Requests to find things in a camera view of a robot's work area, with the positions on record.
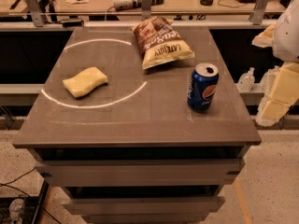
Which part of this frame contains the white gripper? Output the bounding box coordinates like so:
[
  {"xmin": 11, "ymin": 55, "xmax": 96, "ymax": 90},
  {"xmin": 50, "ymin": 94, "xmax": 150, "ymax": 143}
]
[{"xmin": 252, "ymin": 0, "xmax": 299, "ymax": 127}]

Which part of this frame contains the brown chip bag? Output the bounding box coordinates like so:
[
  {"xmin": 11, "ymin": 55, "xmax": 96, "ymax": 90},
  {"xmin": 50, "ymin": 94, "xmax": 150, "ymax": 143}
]
[{"xmin": 131, "ymin": 17, "xmax": 194, "ymax": 70}]

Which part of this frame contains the yellow sponge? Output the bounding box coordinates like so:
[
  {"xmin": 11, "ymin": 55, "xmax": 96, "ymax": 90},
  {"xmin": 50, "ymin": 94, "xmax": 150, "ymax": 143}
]
[{"xmin": 63, "ymin": 67, "xmax": 108, "ymax": 98}]

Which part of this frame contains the clear sanitizer bottle right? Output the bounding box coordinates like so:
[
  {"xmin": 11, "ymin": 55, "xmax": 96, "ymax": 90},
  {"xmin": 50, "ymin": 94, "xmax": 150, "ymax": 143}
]
[{"xmin": 259, "ymin": 65, "xmax": 278, "ymax": 91}]

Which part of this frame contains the clear sanitizer bottle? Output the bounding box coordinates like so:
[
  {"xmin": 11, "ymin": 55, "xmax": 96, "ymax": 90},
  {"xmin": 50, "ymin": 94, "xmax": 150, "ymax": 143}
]
[
  {"xmin": 259, "ymin": 65, "xmax": 278, "ymax": 91},
  {"xmin": 237, "ymin": 67, "xmax": 255, "ymax": 92}
]

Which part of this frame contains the clear sanitizer bottle left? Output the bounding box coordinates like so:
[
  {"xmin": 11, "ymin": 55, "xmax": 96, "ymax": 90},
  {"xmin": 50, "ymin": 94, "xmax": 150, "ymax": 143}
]
[{"xmin": 237, "ymin": 67, "xmax": 255, "ymax": 92}]

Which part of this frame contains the blue Pepsi can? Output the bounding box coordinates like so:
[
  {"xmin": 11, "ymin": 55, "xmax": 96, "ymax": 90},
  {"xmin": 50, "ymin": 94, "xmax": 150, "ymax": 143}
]
[{"xmin": 187, "ymin": 63, "xmax": 219, "ymax": 112}]

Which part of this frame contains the upper grey drawer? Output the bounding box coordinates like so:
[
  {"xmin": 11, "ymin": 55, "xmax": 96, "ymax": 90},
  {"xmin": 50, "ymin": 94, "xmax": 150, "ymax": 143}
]
[{"xmin": 36, "ymin": 159, "xmax": 245, "ymax": 187}]

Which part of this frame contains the grey drawer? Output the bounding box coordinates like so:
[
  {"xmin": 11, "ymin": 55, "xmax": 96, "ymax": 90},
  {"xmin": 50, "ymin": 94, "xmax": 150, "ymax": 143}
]
[
  {"xmin": 36, "ymin": 159, "xmax": 245, "ymax": 187},
  {"xmin": 63, "ymin": 196, "xmax": 225, "ymax": 216}
]

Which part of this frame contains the white power strip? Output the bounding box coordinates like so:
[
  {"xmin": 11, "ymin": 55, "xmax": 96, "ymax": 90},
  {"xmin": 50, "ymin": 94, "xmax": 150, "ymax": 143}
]
[{"xmin": 114, "ymin": 0, "xmax": 164, "ymax": 11}]

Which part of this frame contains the grey drawer cabinet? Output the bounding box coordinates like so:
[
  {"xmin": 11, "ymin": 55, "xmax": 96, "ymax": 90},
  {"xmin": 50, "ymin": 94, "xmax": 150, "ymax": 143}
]
[{"xmin": 14, "ymin": 27, "xmax": 261, "ymax": 224}]

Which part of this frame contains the lower grey drawer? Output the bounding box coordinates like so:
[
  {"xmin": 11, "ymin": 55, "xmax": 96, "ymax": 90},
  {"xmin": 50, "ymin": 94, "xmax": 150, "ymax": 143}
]
[{"xmin": 63, "ymin": 196, "xmax": 225, "ymax": 216}]

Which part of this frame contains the black floor cable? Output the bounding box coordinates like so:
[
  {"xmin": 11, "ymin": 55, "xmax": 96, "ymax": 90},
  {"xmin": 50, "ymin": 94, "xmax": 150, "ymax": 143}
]
[{"xmin": 0, "ymin": 167, "xmax": 64, "ymax": 224}]

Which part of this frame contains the black wire basket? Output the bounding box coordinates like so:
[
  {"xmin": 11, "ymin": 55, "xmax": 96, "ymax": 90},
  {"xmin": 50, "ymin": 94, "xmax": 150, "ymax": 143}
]
[{"xmin": 0, "ymin": 182, "xmax": 49, "ymax": 224}]

